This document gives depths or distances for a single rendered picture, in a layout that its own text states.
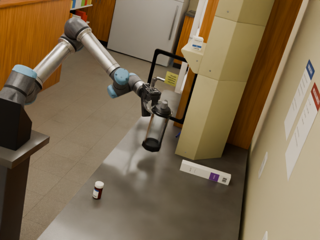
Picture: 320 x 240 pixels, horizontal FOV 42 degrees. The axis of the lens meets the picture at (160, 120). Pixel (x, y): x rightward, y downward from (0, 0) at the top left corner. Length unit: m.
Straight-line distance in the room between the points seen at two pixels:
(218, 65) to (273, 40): 0.46
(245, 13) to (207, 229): 1.01
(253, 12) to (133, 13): 5.29
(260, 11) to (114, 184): 1.08
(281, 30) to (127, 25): 5.13
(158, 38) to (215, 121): 5.08
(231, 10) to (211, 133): 0.66
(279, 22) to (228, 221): 1.14
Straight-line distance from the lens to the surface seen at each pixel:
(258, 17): 2.13
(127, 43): 7.38
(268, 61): 2.45
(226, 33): 2.06
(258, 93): 2.50
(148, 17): 7.21
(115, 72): 2.10
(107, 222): 1.68
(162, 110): 2.03
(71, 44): 2.32
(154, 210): 1.80
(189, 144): 2.25
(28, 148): 2.06
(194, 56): 2.10
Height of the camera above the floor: 1.97
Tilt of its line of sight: 23 degrees down
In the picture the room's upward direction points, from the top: 15 degrees clockwise
